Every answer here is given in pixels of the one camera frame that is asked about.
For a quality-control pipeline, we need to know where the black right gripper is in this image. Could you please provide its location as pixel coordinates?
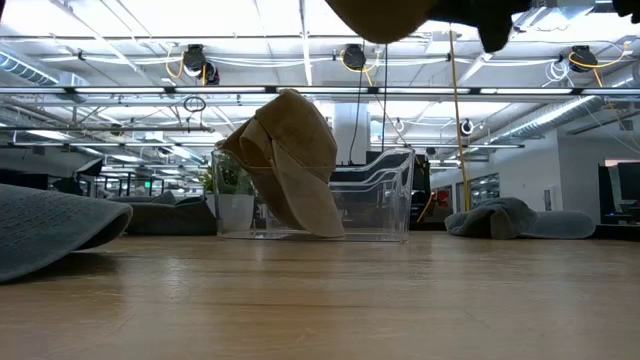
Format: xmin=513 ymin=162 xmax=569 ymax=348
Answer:
xmin=429 ymin=0 xmax=532 ymax=54

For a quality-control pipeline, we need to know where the grey baseball cap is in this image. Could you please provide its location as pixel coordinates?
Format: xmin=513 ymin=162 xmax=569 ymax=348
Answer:
xmin=0 ymin=182 xmax=134 ymax=284
xmin=107 ymin=189 xmax=219 ymax=237
xmin=443 ymin=196 xmax=597 ymax=241

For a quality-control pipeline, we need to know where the long linear ceiling light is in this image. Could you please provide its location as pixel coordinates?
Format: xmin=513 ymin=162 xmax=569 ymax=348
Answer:
xmin=0 ymin=84 xmax=640 ymax=99

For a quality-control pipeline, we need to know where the clear plastic bin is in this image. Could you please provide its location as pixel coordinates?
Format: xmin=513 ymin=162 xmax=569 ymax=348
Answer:
xmin=210 ymin=145 xmax=416 ymax=245

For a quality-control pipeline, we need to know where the black computer monitor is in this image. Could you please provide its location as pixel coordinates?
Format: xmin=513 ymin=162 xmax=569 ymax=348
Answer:
xmin=597 ymin=159 xmax=640 ymax=225

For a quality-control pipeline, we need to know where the dark desk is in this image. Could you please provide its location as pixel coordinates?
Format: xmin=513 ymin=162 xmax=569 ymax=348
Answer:
xmin=583 ymin=223 xmax=640 ymax=241

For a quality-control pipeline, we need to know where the small potted green plant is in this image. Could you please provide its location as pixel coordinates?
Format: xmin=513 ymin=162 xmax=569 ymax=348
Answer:
xmin=198 ymin=162 xmax=256 ymax=232

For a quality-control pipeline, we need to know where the yellow cable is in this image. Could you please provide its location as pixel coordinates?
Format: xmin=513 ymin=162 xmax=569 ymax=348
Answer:
xmin=447 ymin=28 xmax=472 ymax=212

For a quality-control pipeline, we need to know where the black power cable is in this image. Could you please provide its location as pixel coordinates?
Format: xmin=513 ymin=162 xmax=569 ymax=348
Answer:
xmin=381 ymin=43 xmax=389 ymax=151

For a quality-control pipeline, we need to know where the silver ventilation duct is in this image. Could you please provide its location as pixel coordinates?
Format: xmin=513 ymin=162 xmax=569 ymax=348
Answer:
xmin=487 ymin=93 xmax=640 ymax=146

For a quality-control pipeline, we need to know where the black hanging cable loop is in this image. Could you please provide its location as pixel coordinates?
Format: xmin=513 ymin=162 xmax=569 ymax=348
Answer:
xmin=182 ymin=94 xmax=207 ymax=114

